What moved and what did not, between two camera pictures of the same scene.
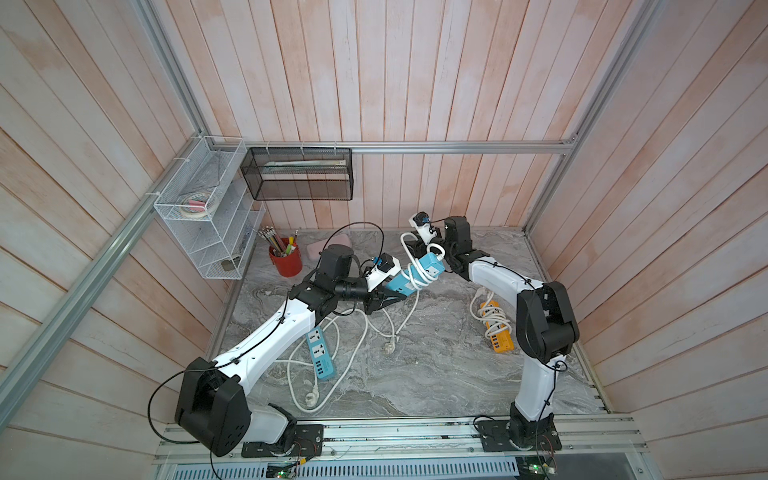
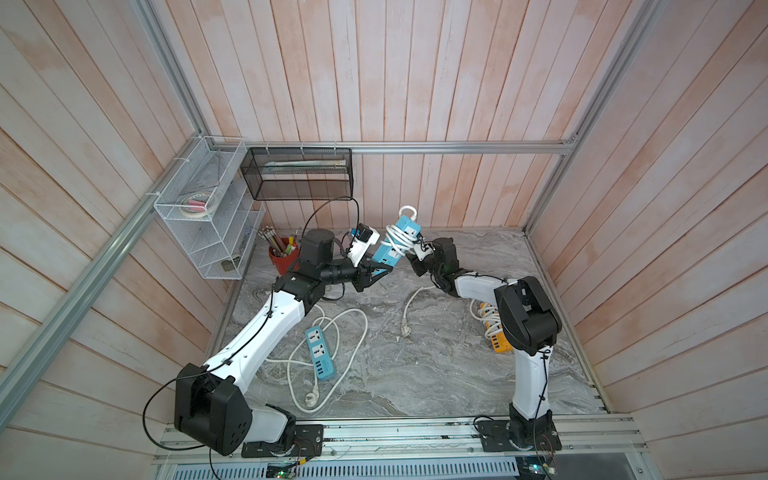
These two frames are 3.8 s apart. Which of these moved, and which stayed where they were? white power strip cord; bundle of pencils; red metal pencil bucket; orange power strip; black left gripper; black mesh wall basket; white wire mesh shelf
Moved: black left gripper
Stayed: white wire mesh shelf; black mesh wall basket; white power strip cord; red metal pencil bucket; orange power strip; bundle of pencils
